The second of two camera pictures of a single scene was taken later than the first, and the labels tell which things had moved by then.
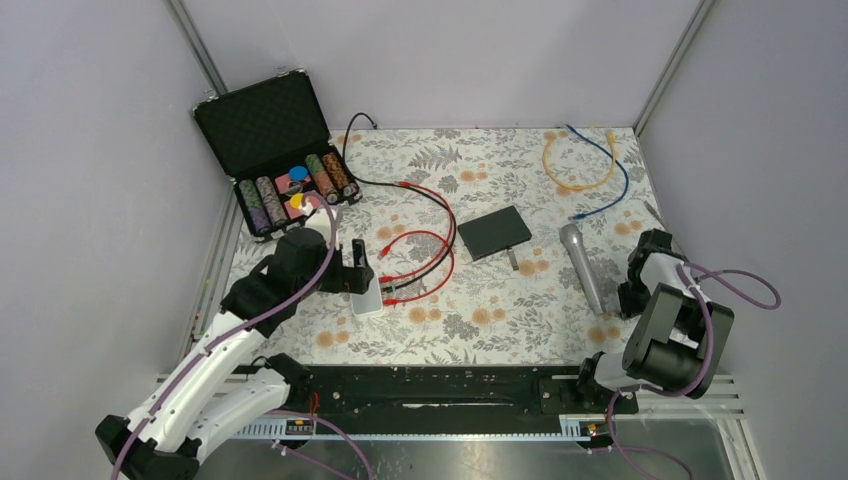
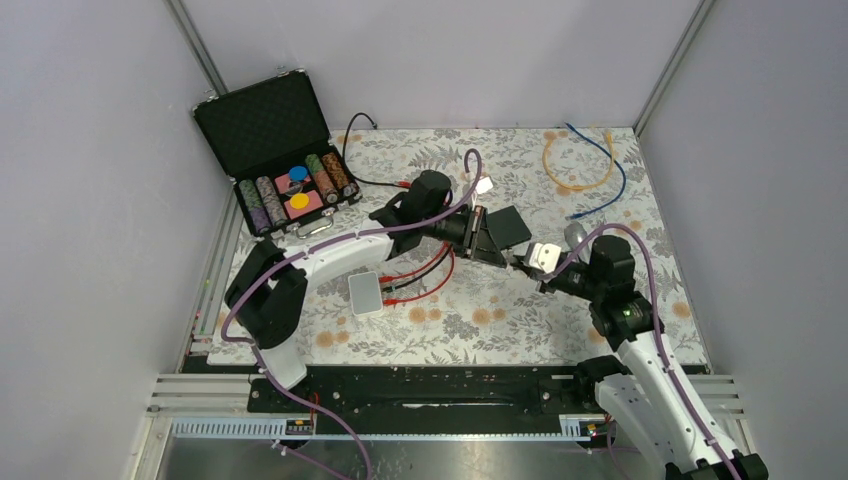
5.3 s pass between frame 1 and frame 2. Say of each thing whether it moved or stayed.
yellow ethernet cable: stayed
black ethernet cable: stayed
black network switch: stayed
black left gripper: moved
